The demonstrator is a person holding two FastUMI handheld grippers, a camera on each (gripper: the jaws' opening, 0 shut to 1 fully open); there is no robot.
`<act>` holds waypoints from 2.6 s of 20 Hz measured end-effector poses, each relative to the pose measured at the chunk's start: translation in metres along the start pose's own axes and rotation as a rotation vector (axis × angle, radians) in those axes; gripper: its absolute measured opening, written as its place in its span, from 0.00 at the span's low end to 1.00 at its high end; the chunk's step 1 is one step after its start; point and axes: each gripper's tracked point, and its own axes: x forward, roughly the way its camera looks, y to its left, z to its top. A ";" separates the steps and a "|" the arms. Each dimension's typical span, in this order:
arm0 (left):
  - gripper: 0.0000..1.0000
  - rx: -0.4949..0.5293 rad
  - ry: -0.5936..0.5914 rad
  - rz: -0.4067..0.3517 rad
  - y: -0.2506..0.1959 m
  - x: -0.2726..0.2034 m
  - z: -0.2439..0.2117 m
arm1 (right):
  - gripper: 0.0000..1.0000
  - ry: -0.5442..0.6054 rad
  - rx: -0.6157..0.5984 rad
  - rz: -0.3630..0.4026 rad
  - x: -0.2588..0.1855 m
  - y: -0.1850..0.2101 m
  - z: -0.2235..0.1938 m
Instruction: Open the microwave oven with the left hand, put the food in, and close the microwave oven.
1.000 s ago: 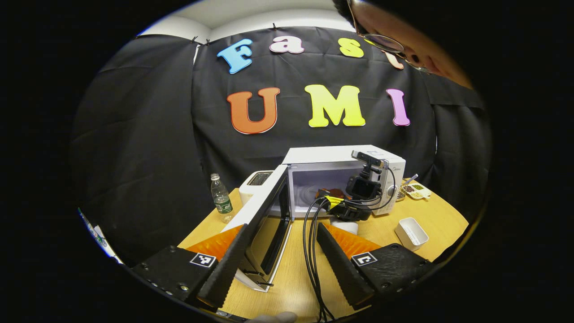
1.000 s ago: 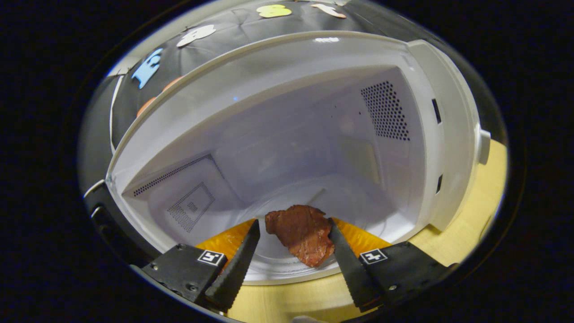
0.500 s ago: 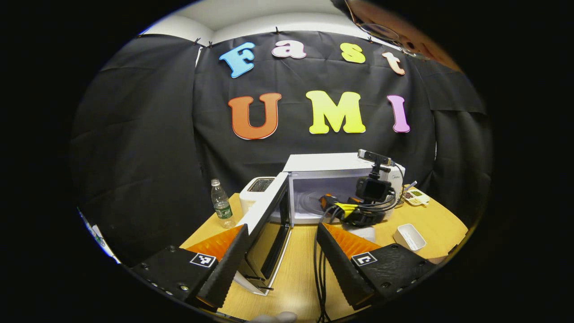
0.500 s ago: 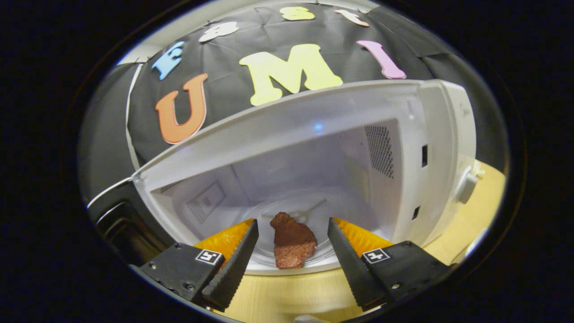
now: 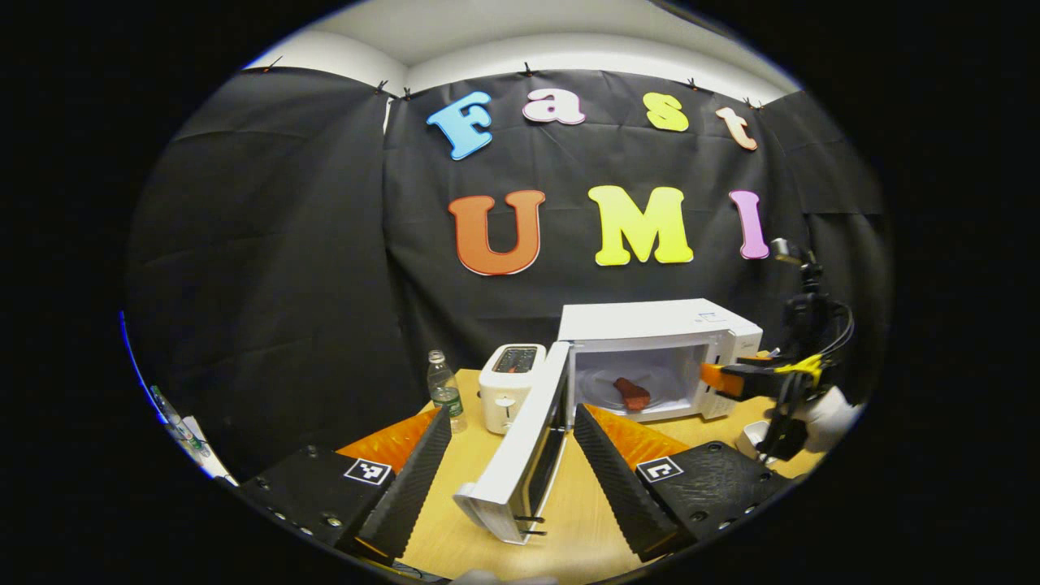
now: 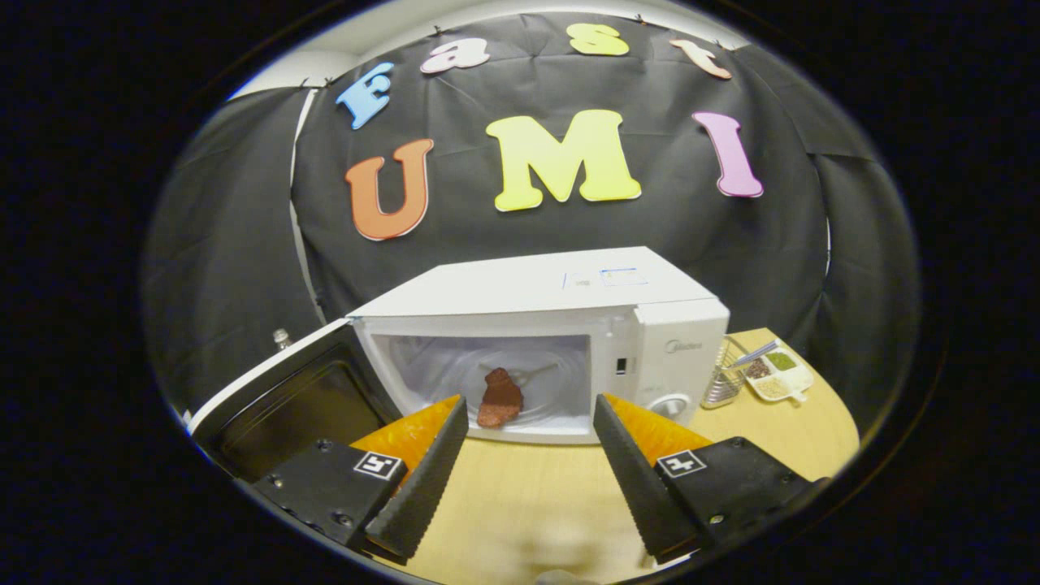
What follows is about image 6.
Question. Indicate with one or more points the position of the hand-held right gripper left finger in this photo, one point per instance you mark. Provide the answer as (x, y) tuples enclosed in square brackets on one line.
[(422, 479)]

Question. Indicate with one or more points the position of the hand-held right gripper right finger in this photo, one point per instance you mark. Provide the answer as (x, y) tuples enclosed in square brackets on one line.
[(638, 479)]

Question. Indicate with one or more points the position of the brown meat piece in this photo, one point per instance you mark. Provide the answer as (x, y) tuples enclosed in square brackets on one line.
[(500, 398)]

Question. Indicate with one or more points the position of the white microwave oven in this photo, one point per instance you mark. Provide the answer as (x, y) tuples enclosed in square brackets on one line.
[(528, 284)]

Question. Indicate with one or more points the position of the white utensil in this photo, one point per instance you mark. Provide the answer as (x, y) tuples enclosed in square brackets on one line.
[(756, 354)]

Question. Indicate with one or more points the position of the white divided dish with beans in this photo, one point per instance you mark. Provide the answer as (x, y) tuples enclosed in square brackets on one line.
[(780, 375)]

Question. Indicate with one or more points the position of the clear plastic bottle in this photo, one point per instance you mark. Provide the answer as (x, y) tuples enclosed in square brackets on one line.
[(281, 338)]

